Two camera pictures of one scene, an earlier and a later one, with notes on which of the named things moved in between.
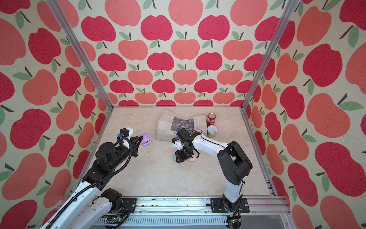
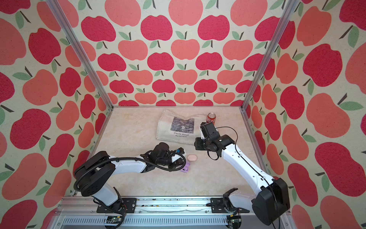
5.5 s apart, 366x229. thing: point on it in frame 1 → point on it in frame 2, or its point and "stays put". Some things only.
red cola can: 211,118 stays put
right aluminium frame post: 291,7 stays put
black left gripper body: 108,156 → 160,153
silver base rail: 256,212 stays put
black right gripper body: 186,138 → 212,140
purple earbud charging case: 146,140 → 186,169
